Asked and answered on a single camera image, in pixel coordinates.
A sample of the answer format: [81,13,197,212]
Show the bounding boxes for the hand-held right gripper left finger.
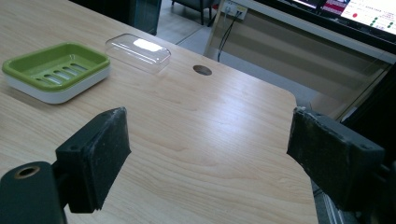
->
[55,106,133,215]

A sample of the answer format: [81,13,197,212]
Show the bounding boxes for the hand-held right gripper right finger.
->
[286,105,387,213]

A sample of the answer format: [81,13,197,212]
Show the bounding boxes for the green and white soap dish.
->
[1,42,112,105]

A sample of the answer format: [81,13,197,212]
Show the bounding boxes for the clear plastic lid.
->
[105,33,172,75]

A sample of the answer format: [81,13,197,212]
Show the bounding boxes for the beige partition desk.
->
[204,0,396,120]

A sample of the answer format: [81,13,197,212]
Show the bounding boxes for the computer monitor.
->
[264,0,396,45]

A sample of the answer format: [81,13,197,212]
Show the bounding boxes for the dark cabinet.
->
[68,0,163,36]

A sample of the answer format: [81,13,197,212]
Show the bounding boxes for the white power strip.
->
[221,1,248,21]

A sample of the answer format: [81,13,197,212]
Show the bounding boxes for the dark chair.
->
[171,0,222,26]

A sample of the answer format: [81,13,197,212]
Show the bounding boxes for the black cable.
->
[217,10,243,63]

